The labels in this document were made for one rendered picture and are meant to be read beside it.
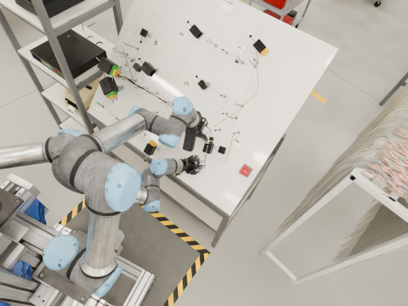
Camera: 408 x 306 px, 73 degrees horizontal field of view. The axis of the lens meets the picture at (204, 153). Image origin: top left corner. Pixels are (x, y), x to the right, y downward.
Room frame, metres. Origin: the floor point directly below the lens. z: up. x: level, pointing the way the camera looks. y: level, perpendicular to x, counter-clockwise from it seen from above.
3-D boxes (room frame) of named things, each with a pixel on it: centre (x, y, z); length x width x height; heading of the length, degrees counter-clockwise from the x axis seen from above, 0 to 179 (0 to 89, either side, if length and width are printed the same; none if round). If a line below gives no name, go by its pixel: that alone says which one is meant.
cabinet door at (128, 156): (1.03, 0.53, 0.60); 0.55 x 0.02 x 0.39; 62
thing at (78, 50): (1.42, 1.00, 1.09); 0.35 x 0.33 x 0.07; 62
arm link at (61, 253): (0.16, 0.42, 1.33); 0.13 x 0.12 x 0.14; 72
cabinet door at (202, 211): (0.77, 0.05, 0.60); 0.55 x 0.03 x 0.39; 62
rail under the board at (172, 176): (0.88, 0.30, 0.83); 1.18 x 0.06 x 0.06; 62
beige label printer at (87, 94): (1.40, 0.95, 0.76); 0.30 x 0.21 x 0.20; 155
